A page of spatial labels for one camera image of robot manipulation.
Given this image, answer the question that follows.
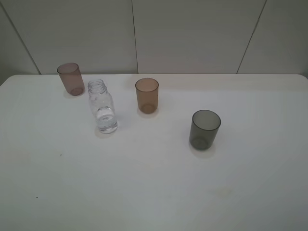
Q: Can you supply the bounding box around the clear plastic water bottle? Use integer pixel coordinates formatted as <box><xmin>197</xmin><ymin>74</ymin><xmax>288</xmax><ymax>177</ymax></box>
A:
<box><xmin>88</xmin><ymin>79</ymin><xmax>118</xmax><ymax>134</ymax></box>

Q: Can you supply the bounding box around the orange translucent cup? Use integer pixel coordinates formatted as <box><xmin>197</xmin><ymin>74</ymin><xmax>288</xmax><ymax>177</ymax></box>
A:
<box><xmin>135</xmin><ymin>78</ymin><xmax>159</xmax><ymax>114</ymax></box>

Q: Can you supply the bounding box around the grey translucent cup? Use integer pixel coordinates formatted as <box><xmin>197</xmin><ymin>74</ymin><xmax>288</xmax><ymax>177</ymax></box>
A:
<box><xmin>189</xmin><ymin>110</ymin><xmax>221</xmax><ymax>150</ymax></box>

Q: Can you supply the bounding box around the mauve translucent cup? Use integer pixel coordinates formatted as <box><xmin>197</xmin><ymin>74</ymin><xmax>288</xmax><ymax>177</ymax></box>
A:
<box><xmin>57</xmin><ymin>63</ymin><xmax>85</xmax><ymax>96</ymax></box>

